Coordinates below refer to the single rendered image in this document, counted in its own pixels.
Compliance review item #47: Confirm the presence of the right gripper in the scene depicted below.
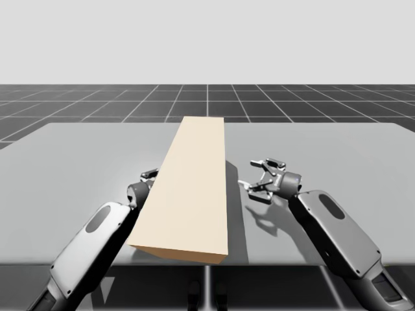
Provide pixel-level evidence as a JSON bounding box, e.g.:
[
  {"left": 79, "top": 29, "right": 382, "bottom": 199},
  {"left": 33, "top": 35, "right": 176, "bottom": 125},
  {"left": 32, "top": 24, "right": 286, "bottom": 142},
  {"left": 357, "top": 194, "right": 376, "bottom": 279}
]
[{"left": 237, "top": 157, "right": 304, "bottom": 205}]

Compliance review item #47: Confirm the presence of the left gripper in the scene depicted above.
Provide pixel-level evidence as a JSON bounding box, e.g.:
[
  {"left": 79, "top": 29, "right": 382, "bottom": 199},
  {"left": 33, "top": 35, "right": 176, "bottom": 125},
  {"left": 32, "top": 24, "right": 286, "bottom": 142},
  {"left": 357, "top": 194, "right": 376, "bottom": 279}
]
[{"left": 126, "top": 168, "right": 160, "bottom": 208}]

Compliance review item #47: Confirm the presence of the tall board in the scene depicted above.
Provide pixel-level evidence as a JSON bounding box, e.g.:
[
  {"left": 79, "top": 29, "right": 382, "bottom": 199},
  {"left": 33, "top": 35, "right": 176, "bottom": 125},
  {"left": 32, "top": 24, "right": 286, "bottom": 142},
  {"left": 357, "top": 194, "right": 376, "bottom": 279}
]
[{"left": 127, "top": 116, "right": 230, "bottom": 265}]

